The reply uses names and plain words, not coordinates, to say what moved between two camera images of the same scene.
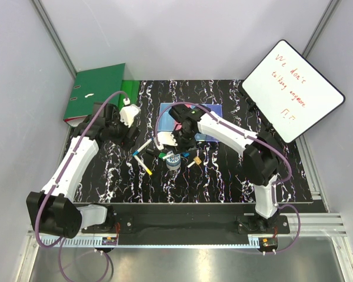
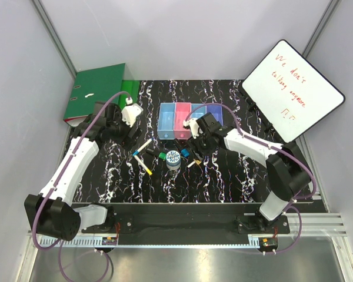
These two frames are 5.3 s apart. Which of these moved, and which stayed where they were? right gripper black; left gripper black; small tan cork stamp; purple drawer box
Moved: right gripper black
Stayed: small tan cork stamp; left gripper black; purple drawer box
